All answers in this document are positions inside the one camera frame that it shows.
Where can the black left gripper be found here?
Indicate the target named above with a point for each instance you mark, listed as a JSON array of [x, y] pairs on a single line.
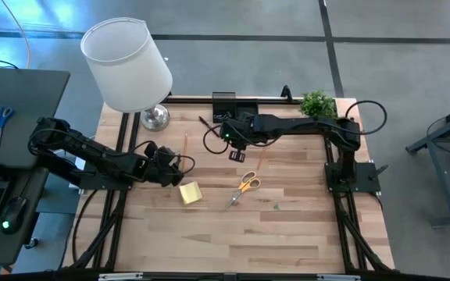
[[166, 168]]

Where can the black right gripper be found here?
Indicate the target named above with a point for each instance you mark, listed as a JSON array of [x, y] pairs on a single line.
[[236, 156]]

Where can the orange wooden pencil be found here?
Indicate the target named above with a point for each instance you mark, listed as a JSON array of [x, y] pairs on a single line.
[[262, 156], [185, 140]]

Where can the yellow sticky note pad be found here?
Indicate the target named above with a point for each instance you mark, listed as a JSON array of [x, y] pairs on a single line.
[[190, 193]]

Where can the black binder clip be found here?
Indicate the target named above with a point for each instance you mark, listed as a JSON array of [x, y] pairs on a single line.
[[219, 116]]

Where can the black pen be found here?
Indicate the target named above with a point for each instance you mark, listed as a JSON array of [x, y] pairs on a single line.
[[204, 122]]

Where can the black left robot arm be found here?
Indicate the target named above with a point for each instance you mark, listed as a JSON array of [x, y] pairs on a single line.
[[92, 150]]

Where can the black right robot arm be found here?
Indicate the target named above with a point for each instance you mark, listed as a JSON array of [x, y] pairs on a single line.
[[299, 124]]

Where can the black mesh desk organizer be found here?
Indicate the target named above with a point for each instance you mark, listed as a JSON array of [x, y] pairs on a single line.
[[225, 102]]

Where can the small green potted plant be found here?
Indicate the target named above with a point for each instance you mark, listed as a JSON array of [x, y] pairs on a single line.
[[318, 103]]

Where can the white shade table lamp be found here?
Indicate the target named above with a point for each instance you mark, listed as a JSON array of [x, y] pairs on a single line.
[[127, 66]]

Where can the black clamp lever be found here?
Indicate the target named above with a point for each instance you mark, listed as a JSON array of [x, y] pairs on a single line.
[[379, 171]]

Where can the grey side table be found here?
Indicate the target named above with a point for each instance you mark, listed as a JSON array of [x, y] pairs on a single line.
[[29, 97]]

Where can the desk caster wheel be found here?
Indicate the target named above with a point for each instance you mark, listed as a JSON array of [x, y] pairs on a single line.
[[31, 243]]

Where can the black computer mouse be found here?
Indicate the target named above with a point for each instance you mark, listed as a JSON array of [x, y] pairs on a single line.
[[13, 214]]

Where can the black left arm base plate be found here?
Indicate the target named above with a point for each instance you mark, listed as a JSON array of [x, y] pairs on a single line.
[[100, 184]]

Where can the black aluminium table frame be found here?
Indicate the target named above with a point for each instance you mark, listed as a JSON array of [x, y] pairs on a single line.
[[193, 100]]

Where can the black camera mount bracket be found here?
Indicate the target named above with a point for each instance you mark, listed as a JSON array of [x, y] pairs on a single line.
[[286, 93]]

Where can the silver metal bracket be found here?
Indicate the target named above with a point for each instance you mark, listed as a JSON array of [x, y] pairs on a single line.
[[338, 277], [119, 276]]

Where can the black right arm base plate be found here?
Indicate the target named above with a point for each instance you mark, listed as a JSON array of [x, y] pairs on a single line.
[[361, 171]]

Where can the grey metal cart frame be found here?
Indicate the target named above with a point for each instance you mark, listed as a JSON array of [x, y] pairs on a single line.
[[441, 171]]

